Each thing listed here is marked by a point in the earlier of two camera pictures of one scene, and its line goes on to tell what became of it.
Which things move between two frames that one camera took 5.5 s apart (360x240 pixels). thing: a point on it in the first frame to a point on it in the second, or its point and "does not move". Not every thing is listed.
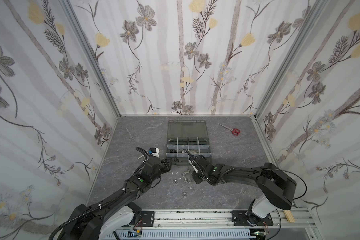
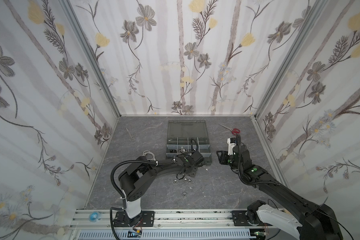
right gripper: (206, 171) to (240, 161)
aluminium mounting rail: (224, 221) does not move
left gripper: (163, 165) to (195, 153)
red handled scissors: (234, 131) does not move
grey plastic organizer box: (189, 135) does not move
